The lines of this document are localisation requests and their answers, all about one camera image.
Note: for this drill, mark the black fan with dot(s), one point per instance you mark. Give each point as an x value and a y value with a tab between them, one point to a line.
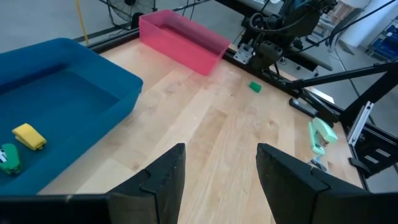
133	7

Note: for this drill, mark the silver aluminium extrusion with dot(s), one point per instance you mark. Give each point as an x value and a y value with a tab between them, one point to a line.
360	124

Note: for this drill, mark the mint green stapler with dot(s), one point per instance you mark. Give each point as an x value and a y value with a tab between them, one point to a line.
323	130

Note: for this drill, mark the green mini stapler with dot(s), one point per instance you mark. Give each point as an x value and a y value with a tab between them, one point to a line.
255	87

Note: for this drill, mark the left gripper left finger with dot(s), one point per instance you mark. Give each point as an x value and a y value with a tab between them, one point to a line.
155	193

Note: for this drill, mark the blue plastic bin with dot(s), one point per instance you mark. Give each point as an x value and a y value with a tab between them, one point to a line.
62	102

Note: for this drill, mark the small green peg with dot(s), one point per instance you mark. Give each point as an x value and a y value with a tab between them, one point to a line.
11	160

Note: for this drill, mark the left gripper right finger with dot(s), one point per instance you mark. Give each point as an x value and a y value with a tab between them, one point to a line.
295	193

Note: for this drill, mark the blue storage crates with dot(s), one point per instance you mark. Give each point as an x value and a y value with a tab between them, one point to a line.
384	43

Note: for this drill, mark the yellow mini stapler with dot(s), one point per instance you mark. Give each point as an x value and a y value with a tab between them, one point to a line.
29	137

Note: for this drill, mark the pink plastic bin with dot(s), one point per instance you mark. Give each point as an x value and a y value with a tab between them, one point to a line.
183	46

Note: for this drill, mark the black stapler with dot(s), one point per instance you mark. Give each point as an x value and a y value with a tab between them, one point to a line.
301	107

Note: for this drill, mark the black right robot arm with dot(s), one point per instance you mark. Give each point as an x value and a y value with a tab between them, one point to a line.
280	28

